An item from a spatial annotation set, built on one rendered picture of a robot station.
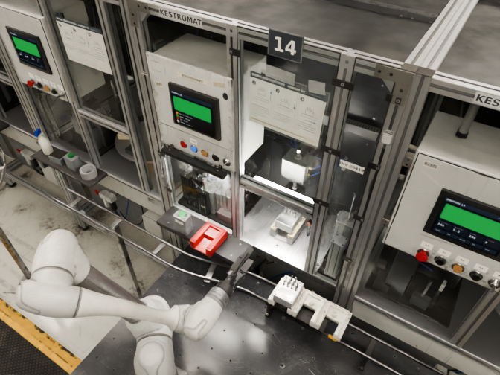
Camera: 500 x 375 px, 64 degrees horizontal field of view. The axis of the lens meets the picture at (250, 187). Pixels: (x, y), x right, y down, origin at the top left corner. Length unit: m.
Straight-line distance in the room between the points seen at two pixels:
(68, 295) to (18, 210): 2.61
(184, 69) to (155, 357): 1.15
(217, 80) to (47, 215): 2.59
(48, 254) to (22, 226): 2.34
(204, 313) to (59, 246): 0.57
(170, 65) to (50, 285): 0.91
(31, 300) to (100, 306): 0.21
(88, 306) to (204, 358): 0.77
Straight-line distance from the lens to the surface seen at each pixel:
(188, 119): 1.74
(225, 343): 2.09
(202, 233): 2.09
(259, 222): 2.20
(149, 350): 1.81
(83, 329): 3.08
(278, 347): 2.08
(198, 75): 1.62
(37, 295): 1.45
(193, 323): 1.59
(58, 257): 1.51
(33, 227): 3.80
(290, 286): 1.95
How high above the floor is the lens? 2.57
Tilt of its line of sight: 44 degrees down
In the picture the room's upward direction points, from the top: 1 degrees clockwise
